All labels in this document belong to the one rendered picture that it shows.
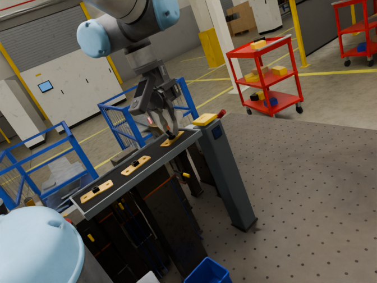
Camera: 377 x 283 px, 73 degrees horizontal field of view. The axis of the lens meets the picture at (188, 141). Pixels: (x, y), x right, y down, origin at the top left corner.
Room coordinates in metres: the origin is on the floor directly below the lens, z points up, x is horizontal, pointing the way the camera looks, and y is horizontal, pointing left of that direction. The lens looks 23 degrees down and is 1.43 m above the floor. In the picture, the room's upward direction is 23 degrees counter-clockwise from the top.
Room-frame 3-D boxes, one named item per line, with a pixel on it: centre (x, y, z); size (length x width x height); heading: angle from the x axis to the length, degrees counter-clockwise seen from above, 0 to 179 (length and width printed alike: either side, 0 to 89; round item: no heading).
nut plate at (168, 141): (0.71, 0.04, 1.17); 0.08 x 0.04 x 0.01; 135
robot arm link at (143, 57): (0.73, 0.03, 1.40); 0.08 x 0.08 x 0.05
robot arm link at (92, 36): (0.63, 0.06, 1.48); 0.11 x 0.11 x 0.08; 57
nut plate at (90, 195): (0.58, 0.26, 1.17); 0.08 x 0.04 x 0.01; 109
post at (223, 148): (0.78, -0.08, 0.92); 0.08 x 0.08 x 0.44; 31
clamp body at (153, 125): (1.29, 0.11, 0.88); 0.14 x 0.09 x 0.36; 31
